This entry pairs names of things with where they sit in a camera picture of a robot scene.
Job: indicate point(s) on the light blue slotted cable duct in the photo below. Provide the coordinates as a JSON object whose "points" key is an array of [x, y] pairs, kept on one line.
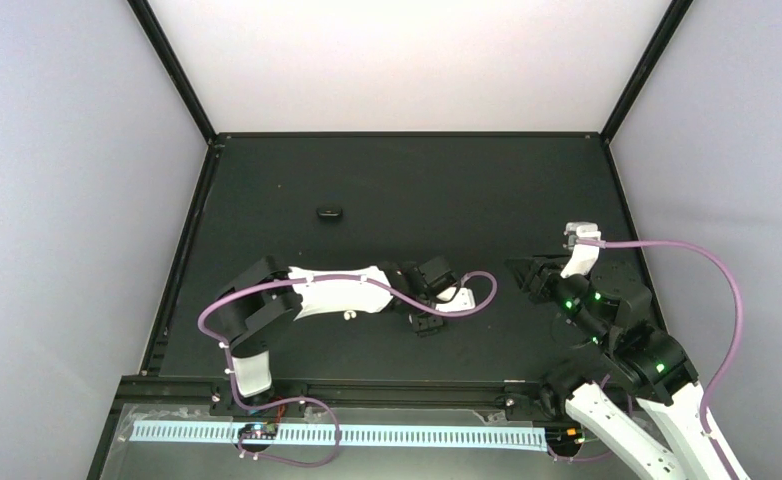
{"points": [[411, 436]]}

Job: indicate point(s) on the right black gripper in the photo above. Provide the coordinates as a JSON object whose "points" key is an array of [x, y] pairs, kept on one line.
{"points": [[537, 271]]}

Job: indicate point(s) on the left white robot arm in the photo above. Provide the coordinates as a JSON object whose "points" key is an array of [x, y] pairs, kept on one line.
{"points": [[254, 323]]}

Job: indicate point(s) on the right back frame post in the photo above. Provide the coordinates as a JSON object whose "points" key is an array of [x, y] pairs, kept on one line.
{"points": [[651, 55]]}

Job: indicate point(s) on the frame post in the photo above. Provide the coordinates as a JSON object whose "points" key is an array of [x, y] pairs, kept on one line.
{"points": [[651, 55], [148, 21]]}

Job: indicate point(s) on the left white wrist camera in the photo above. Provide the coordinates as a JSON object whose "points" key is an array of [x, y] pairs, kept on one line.
{"points": [[455, 299]]}

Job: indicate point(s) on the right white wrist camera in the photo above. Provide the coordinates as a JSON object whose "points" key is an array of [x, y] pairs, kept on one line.
{"points": [[582, 240]]}

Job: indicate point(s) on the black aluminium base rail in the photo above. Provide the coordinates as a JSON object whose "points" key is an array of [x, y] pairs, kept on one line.
{"points": [[519, 400]]}

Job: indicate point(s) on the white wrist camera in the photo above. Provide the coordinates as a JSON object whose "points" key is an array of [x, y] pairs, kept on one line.
{"points": [[455, 299], [582, 240]]}

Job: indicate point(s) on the left back frame post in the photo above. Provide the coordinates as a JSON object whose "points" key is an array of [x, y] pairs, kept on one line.
{"points": [[148, 21]]}

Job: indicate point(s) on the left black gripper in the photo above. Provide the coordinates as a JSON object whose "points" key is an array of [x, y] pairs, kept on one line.
{"points": [[422, 327]]}

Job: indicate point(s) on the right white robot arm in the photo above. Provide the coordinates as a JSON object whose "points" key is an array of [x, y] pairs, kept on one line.
{"points": [[610, 305]]}

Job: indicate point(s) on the black earbud charging case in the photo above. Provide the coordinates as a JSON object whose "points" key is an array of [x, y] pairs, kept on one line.
{"points": [[329, 213]]}

